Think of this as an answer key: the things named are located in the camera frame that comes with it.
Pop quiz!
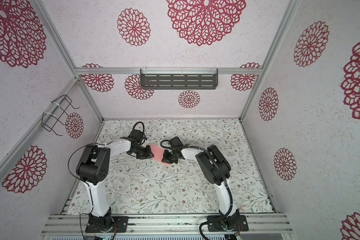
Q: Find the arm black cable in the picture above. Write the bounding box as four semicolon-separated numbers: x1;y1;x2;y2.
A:
159;139;233;240
131;121;146;140

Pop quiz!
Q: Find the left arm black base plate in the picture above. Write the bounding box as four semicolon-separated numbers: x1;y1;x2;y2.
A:
85;216;129;233

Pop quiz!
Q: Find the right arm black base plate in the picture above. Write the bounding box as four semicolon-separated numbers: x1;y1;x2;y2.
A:
208;216;249;233

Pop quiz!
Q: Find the dark grey slotted wall shelf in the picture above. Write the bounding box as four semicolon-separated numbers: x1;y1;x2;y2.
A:
140;69;219;90

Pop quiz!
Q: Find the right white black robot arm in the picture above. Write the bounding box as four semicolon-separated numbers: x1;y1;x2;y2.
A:
160;144;240;223

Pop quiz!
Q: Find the aluminium front rail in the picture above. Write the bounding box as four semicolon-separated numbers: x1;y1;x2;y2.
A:
41;213;293;236

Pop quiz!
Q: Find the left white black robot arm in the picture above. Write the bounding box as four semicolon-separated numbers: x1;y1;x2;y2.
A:
76;138;154;218

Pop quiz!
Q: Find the black wire wall rack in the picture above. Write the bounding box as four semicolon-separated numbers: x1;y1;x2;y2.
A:
41;95;80;137

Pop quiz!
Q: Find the pink square paper sheet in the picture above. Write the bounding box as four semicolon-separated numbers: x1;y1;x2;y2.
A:
150;144;170;167

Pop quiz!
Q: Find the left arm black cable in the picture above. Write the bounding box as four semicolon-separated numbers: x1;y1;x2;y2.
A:
131;121;146;140

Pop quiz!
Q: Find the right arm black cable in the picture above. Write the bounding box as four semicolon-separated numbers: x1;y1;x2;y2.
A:
159;139;233;240

